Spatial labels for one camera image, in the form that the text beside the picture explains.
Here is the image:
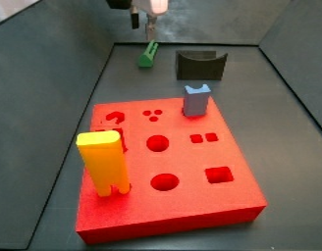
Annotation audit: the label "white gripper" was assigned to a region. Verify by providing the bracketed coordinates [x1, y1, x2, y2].
[130, 0, 169, 41]

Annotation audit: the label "black curved fixture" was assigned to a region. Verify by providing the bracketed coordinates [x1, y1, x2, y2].
[175, 50, 228, 80]

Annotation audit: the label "blue grey peg block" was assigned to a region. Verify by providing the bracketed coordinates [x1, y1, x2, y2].
[183, 84, 211, 117]

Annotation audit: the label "red block with holes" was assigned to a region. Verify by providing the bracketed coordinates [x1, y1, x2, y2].
[76, 98, 268, 244]

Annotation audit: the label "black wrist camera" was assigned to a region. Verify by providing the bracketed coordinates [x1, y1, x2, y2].
[106, 0, 132, 10]

